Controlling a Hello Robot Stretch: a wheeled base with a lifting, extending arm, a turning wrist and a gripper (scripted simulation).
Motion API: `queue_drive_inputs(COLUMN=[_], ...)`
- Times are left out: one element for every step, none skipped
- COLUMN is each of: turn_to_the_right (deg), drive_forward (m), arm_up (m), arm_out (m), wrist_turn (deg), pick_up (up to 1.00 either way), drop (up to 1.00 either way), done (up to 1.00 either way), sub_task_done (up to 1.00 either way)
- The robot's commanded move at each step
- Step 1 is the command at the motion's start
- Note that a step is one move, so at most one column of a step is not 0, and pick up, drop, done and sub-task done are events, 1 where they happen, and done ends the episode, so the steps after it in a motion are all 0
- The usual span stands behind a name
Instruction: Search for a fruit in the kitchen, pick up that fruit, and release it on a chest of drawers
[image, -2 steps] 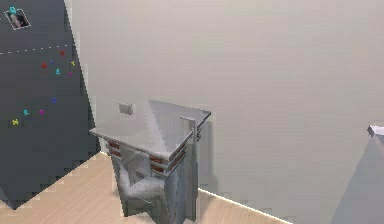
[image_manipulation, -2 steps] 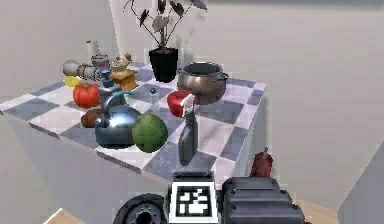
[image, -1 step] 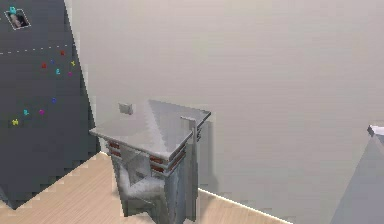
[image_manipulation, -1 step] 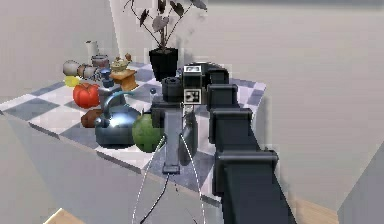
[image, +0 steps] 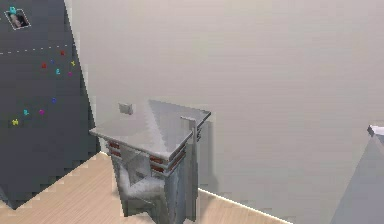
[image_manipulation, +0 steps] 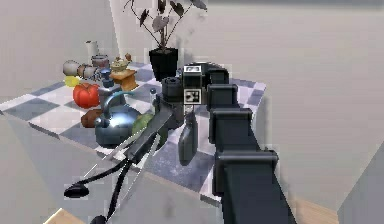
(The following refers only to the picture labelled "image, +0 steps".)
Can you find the grey chair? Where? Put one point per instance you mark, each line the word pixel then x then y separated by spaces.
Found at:
pixel 143 190

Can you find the dark grey fridge with magnets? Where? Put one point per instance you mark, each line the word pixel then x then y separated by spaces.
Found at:
pixel 36 140

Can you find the framed photo on fridge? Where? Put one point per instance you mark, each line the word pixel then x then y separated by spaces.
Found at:
pixel 17 19

